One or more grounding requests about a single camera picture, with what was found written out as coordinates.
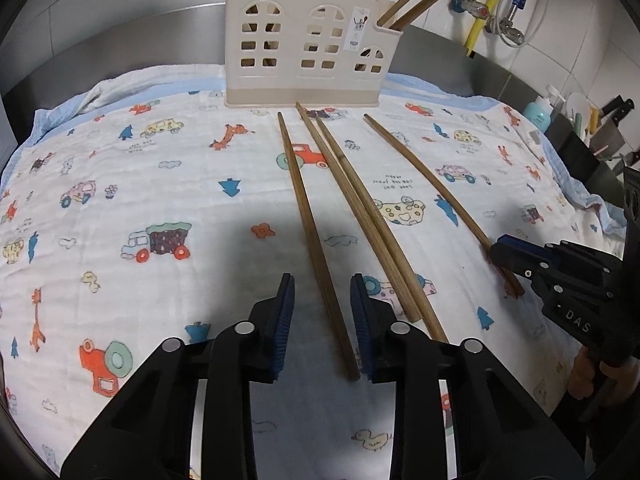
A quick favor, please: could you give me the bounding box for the cream plastic utensil holder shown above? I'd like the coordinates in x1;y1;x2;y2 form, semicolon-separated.
223;0;404;110

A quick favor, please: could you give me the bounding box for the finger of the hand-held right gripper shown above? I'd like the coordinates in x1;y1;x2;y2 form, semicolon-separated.
489;234;624;292
529;274;609;347

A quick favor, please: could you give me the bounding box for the metal valve with red handle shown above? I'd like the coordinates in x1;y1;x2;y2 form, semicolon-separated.
448;0;494;22

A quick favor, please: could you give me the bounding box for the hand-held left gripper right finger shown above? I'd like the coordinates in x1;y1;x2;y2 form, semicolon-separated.
349;273;586;480

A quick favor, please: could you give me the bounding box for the steel cleaver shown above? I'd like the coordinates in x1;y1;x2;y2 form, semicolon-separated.
589;119;624;162

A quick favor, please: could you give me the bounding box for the black knife rack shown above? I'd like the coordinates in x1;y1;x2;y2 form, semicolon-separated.
545;112;627;197

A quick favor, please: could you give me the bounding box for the yellow gas hose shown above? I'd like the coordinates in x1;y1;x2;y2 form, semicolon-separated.
464;0;524;59

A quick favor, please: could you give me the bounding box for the printed cartoon blanket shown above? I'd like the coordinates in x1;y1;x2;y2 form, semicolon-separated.
0;62;629;480

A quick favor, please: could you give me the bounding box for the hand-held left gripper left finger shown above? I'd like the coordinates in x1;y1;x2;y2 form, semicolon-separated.
60;273;296;480

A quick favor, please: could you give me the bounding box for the metal angle valve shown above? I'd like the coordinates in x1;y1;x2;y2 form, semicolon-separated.
487;15;527;49

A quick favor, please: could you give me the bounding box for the teal soap bottle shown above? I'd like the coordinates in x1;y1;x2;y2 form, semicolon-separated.
522;85;564;132

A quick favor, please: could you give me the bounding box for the person's right hand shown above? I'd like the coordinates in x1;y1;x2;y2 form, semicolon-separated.
567;345;634;406

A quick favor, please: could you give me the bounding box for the black handled knife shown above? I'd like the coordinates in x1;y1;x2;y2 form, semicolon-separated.
600;95;632;126

